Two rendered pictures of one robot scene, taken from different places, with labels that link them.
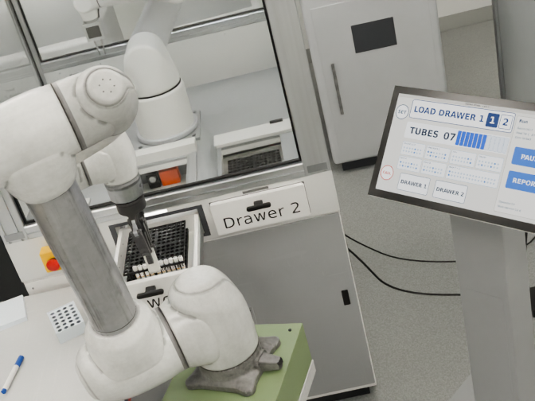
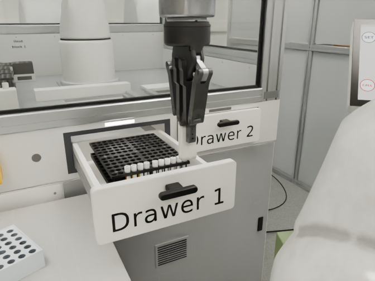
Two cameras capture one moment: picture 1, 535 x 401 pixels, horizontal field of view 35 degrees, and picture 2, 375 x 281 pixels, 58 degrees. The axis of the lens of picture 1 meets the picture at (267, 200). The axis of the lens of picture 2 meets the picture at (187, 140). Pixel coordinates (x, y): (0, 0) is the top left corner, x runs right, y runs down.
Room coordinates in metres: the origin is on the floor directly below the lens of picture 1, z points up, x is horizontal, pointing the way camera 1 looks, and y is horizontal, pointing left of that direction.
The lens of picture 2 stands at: (1.41, 0.62, 1.20)
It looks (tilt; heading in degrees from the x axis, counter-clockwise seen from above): 20 degrees down; 330
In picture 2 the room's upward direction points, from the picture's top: straight up
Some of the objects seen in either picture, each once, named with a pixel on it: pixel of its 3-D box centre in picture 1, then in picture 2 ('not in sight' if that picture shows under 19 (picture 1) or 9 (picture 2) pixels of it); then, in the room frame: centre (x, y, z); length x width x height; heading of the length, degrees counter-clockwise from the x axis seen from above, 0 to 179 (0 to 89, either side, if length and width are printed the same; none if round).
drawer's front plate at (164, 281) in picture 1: (154, 294); (169, 198); (1.92, 0.36, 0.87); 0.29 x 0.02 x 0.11; 86
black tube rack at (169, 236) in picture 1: (158, 255); (136, 163); (2.12, 0.35, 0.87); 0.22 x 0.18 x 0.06; 176
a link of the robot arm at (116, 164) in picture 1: (106, 151); not in sight; (1.90, 0.35, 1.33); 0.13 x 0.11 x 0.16; 103
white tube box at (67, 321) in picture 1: (67, 321); (6, 254); (2.04, 0.65, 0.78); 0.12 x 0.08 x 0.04; 19
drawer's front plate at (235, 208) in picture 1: (260, 208); (221, 130); (2.22, 0.03, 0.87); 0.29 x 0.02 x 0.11; 86
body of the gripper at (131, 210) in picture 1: (133, 211); (187, 49); (1.90, 0.34, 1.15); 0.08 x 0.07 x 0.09; 176
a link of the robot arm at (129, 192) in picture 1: (124, 187); (187, 1); (1.90, 0.34, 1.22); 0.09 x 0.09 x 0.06
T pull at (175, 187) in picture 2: (150, 291); (175, 189); (1.90, 0.37, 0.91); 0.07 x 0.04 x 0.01; 86
